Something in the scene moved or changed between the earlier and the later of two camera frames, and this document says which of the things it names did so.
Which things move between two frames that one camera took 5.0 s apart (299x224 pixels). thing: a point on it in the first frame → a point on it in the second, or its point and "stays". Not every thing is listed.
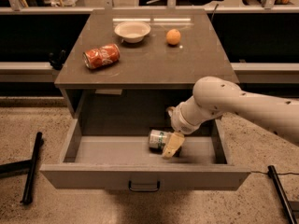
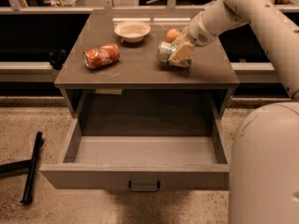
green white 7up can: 157,138 → 163,50
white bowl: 133,32 stays
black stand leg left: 30,166 stays
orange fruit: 173,36 stays
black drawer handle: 143,190 stays
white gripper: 181,121 → 198,34
